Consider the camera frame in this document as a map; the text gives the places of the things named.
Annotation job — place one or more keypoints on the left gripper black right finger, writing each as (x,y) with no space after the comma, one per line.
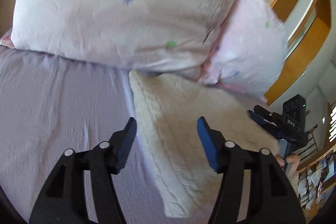
(254,188)

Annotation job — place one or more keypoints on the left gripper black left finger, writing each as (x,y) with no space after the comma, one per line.
(62,198)

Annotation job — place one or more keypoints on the cream fleece blanket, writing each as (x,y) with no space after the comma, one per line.
(167,109)

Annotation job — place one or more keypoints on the person's right hand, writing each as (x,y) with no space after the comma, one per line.
(292,162)

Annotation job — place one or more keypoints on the wooden chair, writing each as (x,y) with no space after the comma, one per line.
(311,148)

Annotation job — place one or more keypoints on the wooden bookshelf with items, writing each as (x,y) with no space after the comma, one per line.
(316,182)

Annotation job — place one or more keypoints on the pink floral pillow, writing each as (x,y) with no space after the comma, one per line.
(249,54)

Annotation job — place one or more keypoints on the lavender bed sheet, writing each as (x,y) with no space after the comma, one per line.
(50,104)

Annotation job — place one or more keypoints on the white floral pillow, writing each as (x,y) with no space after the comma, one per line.
(150,35)

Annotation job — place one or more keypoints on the wooden window frame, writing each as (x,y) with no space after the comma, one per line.
(308,23)

